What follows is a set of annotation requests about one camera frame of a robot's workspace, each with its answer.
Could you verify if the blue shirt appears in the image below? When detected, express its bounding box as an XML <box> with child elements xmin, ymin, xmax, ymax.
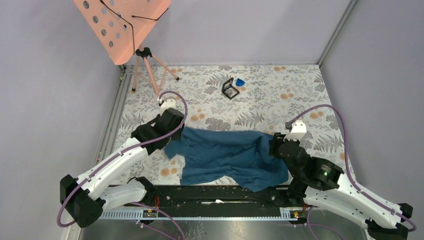
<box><xmin>164</xmin><ymin>127</ymin><xmax>289</xmax><ymax>192</ymax></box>

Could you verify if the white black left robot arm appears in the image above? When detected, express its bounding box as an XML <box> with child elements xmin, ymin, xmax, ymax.
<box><xmin>56</xmin><ymin>107</ymin><xmax>187</xmax><ymax>228</ymax></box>

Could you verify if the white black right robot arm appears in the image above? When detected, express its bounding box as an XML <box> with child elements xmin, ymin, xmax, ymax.
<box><xmin>269</xmin><ymin>132</ymin><xmax>413</xmax><ymax>240</ymax></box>

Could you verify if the black square brooch box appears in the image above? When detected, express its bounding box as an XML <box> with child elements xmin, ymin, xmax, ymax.
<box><xmin>221</xmin><ymin>77</ymin><xmax>240</xmax><ymax>100</ymax></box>

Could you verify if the small blue brooch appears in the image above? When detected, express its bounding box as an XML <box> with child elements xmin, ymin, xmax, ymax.
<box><xmin>235</xmin><ymin>78</ymin><xmax>246</xmax><ymax>87</ymax></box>

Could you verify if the floral patterned table mat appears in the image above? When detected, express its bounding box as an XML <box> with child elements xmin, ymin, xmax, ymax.
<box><xmin>111</xmin><ymin>65</ymin><xmax>346</xmax><ymax>185</ymax></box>

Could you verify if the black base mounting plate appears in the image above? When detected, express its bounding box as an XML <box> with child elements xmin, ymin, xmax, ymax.
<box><xmin>141</xmin><ymin>185</ymin><xmax>305</xmax><ymax>213</ymax></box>

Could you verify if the pink music stand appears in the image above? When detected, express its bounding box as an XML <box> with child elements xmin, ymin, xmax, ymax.
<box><xmin>73</xmin><ymin>0</ymin><xmax>180</xmax><ymax>101</ymax></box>

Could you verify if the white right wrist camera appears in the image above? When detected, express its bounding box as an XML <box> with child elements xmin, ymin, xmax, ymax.
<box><xmin>284</xmin><ymin>119</ymin><xmax>307</xmax><ymax>142</ymax></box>

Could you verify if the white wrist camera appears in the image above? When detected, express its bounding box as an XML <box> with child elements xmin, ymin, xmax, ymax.
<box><xmin>284</xmin><ymin>119</ymin><xmax>307</xmax><ymax>142</ymax></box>
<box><xmin>158</xmin><ymin>97</ymin><xmax>177</xmax><ymax>115</ymax></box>

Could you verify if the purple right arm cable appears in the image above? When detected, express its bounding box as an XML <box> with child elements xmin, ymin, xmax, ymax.
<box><xmin>286</xmin><ymin>104</ymin><xmax>418</xmax><ymax>233</ymax></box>

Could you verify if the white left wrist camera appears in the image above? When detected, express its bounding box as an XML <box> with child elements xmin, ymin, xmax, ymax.
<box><xmin>158</xmin><ymin>97</ymin><xmax>177</xmax><ymax>115</ymax></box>

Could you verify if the white slotted cable duct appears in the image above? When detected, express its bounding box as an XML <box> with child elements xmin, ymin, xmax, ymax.
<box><xmin>99</xmin><ymin>205</ymin><xmax>299</xmax><ymax>221</ymax></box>

